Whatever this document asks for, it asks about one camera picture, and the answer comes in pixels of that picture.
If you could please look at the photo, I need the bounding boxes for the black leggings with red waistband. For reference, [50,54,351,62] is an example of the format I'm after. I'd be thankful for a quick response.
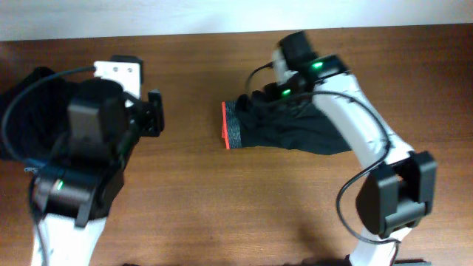
[221,92,351,155]

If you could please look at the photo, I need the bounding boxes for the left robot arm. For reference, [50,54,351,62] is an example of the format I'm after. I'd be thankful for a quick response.
[30,78,164,265]

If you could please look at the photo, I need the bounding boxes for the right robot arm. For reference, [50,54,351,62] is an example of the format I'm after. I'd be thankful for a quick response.
[272,31,438,266]

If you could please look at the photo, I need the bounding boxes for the black garment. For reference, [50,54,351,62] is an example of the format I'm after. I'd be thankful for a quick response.
[7,78,79,160]

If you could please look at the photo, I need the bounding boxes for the blue denim jeans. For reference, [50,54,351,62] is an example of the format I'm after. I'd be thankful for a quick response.
[24,158,47,174]

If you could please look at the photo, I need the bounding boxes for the right black cable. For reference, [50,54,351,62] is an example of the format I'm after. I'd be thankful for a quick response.
[244,62,402,265]

